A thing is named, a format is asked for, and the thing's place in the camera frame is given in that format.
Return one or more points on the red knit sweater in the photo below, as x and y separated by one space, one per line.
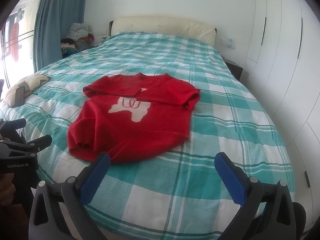
130 130

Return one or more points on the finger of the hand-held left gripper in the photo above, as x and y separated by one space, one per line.
37 142
15 124

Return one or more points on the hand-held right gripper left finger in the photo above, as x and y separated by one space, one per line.
96 180

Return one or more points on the pile of colourful clothes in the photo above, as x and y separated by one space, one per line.
75 46

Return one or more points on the green plaid bedspread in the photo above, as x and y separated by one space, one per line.
212 135

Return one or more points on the red hanging garment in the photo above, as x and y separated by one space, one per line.
15 42

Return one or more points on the dark wooden nightstand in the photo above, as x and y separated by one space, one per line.
235 68

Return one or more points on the grey striped cloth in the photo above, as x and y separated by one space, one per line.
78 30

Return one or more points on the window with metal bars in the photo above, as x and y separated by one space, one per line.
25 42

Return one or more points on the cream padded headboard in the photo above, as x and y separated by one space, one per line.
162 26

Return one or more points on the cream printed cushion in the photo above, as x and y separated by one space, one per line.
31 82

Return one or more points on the white wall plate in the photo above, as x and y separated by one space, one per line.
102 32

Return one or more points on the dark smartphone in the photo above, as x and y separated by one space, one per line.
20 96

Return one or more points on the person's left hand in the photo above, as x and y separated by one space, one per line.
6 187

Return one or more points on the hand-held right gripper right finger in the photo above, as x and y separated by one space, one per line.
230 180

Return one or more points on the blue curtain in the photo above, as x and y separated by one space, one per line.
60 17

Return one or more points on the white wall socket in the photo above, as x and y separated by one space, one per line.
228 42

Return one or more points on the white wardrobe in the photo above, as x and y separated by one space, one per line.
282 55

